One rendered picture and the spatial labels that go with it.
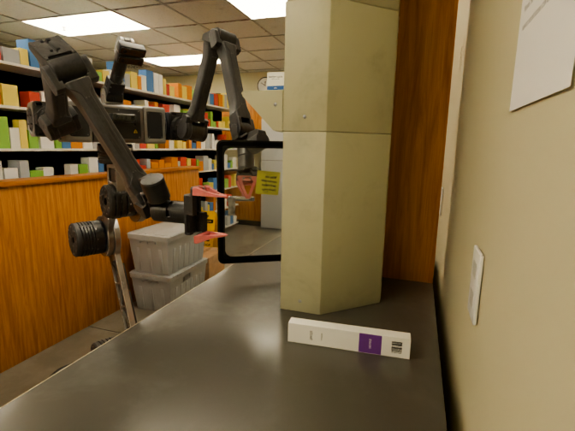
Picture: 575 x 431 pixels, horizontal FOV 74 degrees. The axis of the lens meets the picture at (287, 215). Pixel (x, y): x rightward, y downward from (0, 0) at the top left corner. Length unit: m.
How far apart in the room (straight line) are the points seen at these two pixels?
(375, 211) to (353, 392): 0.48
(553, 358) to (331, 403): 0.45
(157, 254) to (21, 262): 0.92
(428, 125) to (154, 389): 1.03
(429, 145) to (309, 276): 0.58
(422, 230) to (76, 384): 1.02
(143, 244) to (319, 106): 2.54
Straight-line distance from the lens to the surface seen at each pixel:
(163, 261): 3.23
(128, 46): 1.57
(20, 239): 2.86
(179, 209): 0.99
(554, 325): 0.36
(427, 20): 1.34
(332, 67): 0.97
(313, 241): 0.98
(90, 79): 1.12
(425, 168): 1.29
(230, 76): 1.46
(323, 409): 0.72
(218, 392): 0.76
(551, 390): 0.37
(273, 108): 0.99
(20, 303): 2.95
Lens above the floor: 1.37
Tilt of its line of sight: 10 degrees down
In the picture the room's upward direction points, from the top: 1 degrees clockwise
